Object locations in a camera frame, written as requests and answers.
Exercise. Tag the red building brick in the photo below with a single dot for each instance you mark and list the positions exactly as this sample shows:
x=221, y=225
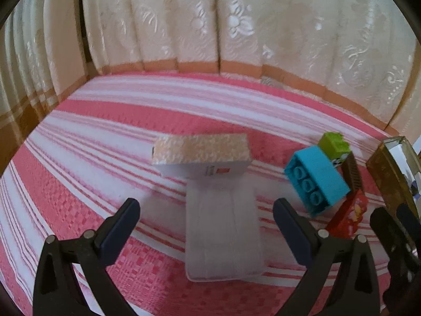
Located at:
x=350, y=215

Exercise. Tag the blue building brick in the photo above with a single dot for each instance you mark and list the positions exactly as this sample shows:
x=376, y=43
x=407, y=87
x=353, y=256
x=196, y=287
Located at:
x=322, y=174

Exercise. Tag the pink striped bedspread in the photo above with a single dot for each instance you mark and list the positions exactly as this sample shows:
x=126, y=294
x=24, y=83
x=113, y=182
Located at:
x=115, y=121

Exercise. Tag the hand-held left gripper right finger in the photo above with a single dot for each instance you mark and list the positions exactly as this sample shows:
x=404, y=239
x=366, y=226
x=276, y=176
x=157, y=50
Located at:
x=292, y=233

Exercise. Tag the gold metal tin box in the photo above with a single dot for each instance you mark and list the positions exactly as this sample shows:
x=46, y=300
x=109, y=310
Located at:
x=384, y=177

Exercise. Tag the white paper sheet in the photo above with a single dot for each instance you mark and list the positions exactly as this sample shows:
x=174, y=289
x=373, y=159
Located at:
x=402, y=154

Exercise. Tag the cream floral curtain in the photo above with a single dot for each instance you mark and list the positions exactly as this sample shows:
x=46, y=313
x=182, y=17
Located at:
x=197, y=16

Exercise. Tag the white packet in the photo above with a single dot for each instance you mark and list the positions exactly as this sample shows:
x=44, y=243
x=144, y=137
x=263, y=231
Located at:
x=223, y=230

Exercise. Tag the brown toy track piece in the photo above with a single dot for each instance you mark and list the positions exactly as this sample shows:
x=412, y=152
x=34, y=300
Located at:
x=353, y=174

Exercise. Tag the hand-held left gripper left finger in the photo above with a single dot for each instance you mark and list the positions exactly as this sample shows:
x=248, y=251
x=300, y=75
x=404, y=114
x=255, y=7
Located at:
x=113, y=240

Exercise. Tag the white box with red label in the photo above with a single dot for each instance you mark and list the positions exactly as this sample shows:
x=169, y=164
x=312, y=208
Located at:
x=197, y=151

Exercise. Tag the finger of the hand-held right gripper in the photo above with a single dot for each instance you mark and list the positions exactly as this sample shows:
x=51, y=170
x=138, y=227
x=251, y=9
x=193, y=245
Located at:
x=383, y=228
x=409, y=220

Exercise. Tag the green building brick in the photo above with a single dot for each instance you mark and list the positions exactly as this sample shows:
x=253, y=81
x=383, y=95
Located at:
x=332, y=143

